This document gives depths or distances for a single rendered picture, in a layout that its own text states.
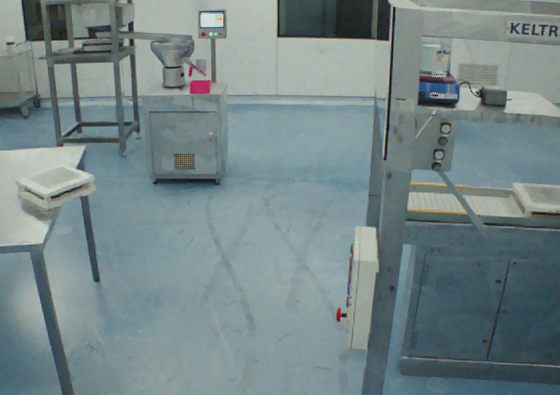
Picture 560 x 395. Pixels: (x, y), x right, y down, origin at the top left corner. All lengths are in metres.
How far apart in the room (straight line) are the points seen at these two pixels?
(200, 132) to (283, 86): 2.91
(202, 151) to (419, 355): 2.56
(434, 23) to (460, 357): 1.68
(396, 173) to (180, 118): 3.17
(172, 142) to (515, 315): 2.94
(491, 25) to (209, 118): 3.27
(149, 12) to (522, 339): 5.87
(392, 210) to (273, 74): 5.81
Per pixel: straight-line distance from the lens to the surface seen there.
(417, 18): 1.18
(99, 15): 5.16
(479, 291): 2.33
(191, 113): 4.26
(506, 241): 2.18
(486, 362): 2.56
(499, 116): 1.94
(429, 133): 1.92
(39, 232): 2.06
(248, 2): 6.91
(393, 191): 1.27
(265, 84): 7.04
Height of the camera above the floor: 1.69
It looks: 22 degrees down
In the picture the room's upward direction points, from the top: straight up
